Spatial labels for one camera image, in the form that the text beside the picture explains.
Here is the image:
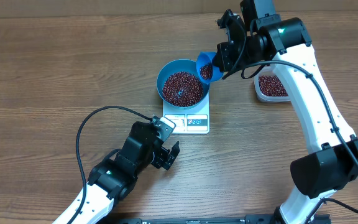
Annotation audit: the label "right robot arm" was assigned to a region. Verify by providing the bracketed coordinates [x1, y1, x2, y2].
[211, 1, 358, 223]

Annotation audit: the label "white digital kitchen scale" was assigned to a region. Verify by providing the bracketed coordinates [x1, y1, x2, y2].
[163, 94, 210, 134]

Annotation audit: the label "red beans in bowl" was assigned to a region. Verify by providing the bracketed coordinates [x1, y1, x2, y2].
[162, 72, 204, 107]

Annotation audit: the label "red adzuki beans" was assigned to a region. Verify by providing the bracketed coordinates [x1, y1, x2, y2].
[258, 75, 288, 97]

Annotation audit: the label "clear plastic bean container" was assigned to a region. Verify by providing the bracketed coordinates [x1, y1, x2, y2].
[254, 67, 290, 103]

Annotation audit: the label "teal blue bowl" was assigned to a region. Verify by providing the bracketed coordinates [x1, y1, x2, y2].
[157, 59, 209, 109]

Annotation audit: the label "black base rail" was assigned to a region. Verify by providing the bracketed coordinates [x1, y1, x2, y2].
[98, 213, 332, 224]

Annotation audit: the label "blue plastic scoop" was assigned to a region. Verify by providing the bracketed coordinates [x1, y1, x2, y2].
[196, 52, 223, 85]

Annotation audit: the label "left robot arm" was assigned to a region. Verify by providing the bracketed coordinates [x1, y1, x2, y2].
[54, 117, 180, 223]

